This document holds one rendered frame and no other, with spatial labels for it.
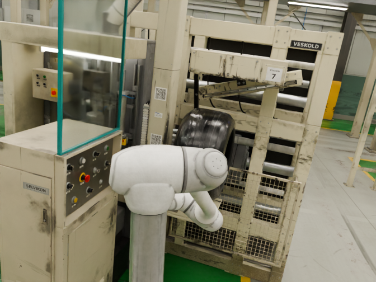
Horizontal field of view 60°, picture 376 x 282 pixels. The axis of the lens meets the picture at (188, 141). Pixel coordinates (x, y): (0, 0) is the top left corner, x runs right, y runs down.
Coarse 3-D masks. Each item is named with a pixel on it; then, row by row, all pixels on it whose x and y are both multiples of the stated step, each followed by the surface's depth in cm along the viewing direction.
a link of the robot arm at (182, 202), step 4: (176, 196) 137; (180, 196) 138; (184, 196) 140; (188, 196) 141; (176, 200) 137; (180, 200) 138; (184, 200) 140; (188, 200) 141; (192, 200) 141; (172, 204) 137; (176, 204) 137; (180, 204) 138; (184, 204) 141; (188, 204) 141; (172, 208) 138; (176, 208) 138; (180, 208) 142; (184, 208) 142; (188, 208) 141; (184, 212) 143
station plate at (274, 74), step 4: (268, 68) 198; (272, 68) 197; (276, 68) 197; (268, 72) 198; (272, 72) 198; (276, 72) 197; (280, 72) 196; (268, 76) 199; (272, 76) 198; (276, 76) 198; (280, 76) 197; (268, 80) 200; (272, 80) 199; (276, 80) 198; (280, 80) 198
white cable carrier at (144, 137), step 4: (144, 104) 201; (144, 108) 201; (144, 112) 202; (148, 112) 202; (144, 116) 203; (148, 116) 207; (144, 120) 203; (148, 120) 204; (144, 124) 204; (144, 128) 205; (144, 132) 205; (144, 136) 206; (144, 140) 207; (140, 144) 208; (144, 144) 208
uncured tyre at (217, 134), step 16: (192, 112) 192; (208, 112) 192; (224, 112) 197; (192, 128) 183; (208, 128) 181; (224, 128) 183; (176, 144) 183; (192, 144) 179; (208, 144) 177; (224, 144) 180; (208, 192) 185
